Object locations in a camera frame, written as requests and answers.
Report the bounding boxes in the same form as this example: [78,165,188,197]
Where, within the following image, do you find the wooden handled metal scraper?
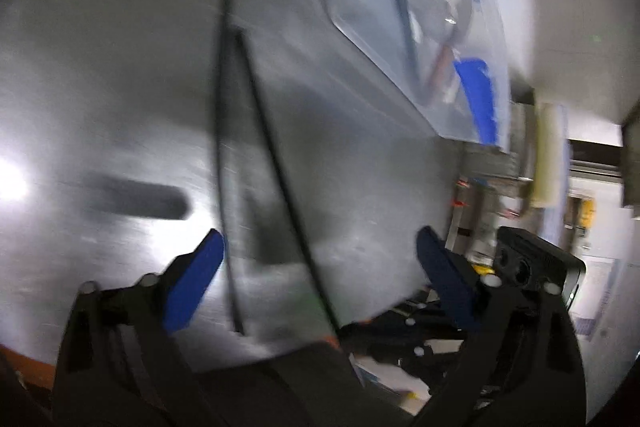
[426,0,474,102]

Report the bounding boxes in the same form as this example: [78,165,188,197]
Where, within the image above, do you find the yellow cutting board stack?
[530,102,566,208]

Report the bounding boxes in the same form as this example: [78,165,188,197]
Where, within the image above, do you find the stainless kitchen equipment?
[445,103,537,262]

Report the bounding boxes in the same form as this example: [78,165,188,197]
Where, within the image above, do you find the clear plastic bin blue handles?
[328,0,511,150]

